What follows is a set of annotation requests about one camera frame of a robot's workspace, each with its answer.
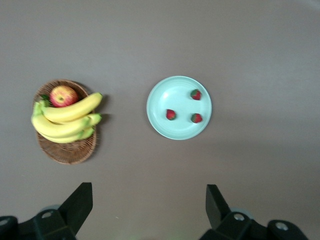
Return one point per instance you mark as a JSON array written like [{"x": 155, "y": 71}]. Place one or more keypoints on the pale green round plate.
[{"x": 175, "y": 97}]

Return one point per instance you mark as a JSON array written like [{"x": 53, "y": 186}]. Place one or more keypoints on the brown table cloth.
[{"x": 225, "y": 50}]

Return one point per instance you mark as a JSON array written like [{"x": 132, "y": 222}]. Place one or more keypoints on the red strawberry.
[
  {"x": 171, "y": 115},
  {"x": 196, "y": 95},
  {"x": 196, "y": 118}
]

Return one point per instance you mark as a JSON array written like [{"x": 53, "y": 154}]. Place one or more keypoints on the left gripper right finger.
[{"x": 225, "y": 225}]

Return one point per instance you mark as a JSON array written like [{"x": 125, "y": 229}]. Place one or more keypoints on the red yellow apple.
[{"x": 62, "y": 96}]

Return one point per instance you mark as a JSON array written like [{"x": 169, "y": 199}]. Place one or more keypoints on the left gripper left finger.
[{"x": 62, "y": 225}]

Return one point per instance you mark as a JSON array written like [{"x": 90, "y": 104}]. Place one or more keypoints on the brown wicker basket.
[{"x": 67, "y": 152}]

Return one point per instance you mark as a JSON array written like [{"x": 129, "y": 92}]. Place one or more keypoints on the yellow banana bunch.
[{"x": 62, "y": 127}]

